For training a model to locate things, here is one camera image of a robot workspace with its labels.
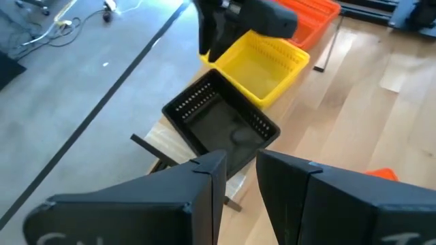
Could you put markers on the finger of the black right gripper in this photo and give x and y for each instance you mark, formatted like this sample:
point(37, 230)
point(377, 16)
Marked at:
point(206, 30)
point(226, 37)

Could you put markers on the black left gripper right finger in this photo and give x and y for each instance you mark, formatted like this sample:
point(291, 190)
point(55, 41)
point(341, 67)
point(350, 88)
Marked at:
point(340, 211)

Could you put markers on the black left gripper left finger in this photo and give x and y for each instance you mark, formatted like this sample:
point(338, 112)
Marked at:
point(153, 207)

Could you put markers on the yellow plastic basket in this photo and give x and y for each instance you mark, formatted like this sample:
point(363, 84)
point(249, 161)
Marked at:
point(259, 71)

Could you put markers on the orange plastic basket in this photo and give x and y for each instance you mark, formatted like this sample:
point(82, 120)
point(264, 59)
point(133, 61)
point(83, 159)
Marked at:
point(316, 10)
point(383, 174)
point(306, 43)

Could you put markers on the black plastic basket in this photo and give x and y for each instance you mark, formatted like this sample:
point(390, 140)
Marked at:
point(218, 126)

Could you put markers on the black plug adapter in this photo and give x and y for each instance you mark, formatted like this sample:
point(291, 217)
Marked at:
point(107, 16)

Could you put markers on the white power strip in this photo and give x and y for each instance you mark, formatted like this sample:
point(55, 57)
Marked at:
point(63, 24)

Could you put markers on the office chair caster base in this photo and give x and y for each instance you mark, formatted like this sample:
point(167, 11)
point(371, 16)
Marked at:
point(32, 5)

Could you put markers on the wooden shelf with black frame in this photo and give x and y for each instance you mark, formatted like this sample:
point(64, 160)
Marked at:
point(163, 139)

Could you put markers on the black aluminium rig frame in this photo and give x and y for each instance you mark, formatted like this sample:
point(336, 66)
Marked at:
point(368, 8)

